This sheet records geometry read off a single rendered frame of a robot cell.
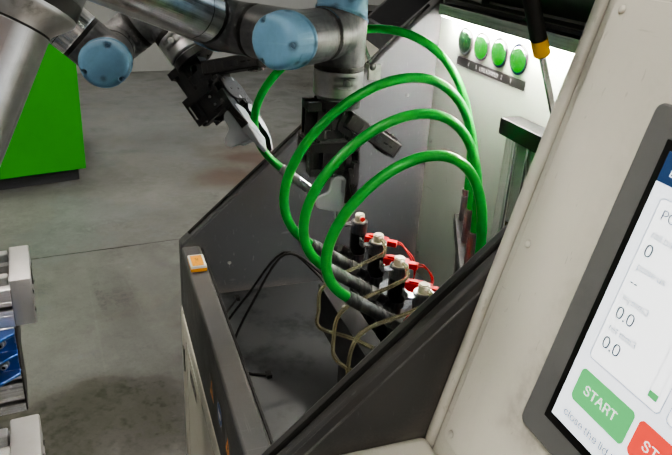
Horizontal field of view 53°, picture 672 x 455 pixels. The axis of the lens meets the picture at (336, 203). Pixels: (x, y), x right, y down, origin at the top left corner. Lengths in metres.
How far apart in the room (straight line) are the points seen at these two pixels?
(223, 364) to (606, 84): 0.67
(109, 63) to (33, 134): 3.28
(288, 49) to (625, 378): 0.54
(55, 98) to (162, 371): 2.15
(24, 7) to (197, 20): 0.36
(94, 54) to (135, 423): 1.60
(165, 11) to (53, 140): 3.52
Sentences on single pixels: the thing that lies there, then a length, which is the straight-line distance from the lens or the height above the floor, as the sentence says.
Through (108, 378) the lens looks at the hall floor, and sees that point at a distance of 2.66.
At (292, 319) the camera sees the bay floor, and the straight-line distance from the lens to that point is 1.38.
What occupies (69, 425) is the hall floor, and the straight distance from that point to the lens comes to 2.49.
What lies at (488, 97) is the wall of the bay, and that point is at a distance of 1.27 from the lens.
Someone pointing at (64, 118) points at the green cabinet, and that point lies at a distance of 4.35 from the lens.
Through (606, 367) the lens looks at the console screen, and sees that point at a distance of 0.66.
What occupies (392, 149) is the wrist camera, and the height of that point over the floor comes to 1.25.
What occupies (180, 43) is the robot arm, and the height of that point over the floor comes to 1.37.
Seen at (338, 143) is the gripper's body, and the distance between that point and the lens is 1.01.
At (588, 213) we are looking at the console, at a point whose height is 1.33.
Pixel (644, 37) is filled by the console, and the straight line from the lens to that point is 0.70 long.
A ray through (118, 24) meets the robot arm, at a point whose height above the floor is 1.40.
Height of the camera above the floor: 1.57
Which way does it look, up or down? 23 degrees down
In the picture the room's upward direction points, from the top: 3 degrees clockwise
